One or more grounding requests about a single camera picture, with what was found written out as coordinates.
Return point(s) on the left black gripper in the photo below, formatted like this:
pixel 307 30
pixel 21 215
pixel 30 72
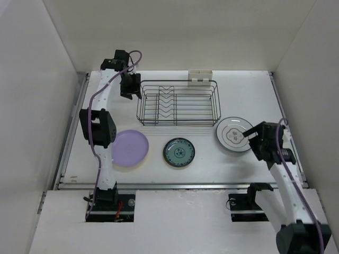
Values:
pixel 134 89

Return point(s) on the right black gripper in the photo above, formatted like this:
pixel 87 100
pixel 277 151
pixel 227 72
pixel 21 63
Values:
pixel 258 127

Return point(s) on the white plate grey rings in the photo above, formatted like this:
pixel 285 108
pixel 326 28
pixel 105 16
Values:
pixel 233 135

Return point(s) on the purple plastic plate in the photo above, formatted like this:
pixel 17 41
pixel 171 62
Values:
pixel 129 148

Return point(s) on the teal blue patterned plate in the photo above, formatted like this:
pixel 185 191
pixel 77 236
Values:
pixel 179 152

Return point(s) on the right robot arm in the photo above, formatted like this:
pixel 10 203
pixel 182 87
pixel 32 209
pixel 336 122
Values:
pixel 297 228

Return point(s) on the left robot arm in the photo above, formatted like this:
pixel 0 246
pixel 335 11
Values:
pixel 97 123

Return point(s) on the white utensil holder cup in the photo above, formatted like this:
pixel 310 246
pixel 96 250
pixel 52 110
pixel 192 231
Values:
pixel 198 77

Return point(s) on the wire dish rack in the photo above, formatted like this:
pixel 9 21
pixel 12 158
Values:
pixel 178 102

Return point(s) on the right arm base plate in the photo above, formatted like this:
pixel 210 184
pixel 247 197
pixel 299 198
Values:
pixel 241 210

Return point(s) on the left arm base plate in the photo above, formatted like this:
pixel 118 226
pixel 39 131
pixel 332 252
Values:
pixel 120 210

